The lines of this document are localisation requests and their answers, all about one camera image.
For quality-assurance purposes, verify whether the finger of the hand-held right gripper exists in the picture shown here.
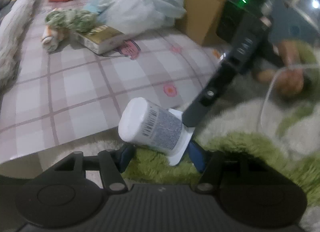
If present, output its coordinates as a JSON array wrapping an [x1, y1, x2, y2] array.
[[181, 63, 241, 128]]

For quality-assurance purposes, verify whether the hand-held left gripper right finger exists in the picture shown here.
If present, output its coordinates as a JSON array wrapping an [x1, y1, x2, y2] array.
[[187, 141, 263, 194]]

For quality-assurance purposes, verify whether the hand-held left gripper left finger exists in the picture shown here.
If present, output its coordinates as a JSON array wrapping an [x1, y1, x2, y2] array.
[[54, 145, 135, 194]]

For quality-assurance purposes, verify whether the white plastic cup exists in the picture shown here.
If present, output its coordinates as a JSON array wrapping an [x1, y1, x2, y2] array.
[[117, 97, 195, 167]]

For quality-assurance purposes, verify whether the brown cardboard box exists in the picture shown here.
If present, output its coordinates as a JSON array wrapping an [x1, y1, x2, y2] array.
[[125, 0, 227, 46]]

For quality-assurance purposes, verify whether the olive gold tissue pack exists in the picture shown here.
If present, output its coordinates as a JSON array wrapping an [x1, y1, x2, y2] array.
[[74, 24, 126, 56]]

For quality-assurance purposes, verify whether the green floral scrunchie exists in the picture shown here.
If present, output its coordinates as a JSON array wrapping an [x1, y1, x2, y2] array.
[[44, 8, 98, 33]]

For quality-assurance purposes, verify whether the person's right hand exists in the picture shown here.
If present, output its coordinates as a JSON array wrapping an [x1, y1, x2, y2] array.
[[252, 40, 305, 98]]

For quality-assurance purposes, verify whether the green white fluffy garment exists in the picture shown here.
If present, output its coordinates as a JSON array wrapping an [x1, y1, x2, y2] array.
[[95, 40, 320, 227]]

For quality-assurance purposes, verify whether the plaid cartoon bed sheet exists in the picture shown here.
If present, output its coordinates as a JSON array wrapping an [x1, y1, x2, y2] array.
[[0, 0, 223, 165]]

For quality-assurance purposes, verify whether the white plastic bag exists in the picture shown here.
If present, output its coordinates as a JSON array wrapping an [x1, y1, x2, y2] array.
[[89, 0, 187, 35]]

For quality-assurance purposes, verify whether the cream rolled blanket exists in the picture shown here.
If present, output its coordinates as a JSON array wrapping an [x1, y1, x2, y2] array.
[[0, 0, 51, 86]]

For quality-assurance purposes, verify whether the white cable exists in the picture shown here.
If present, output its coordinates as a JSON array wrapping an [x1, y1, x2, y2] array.
[[259, 64, 320, 129]]

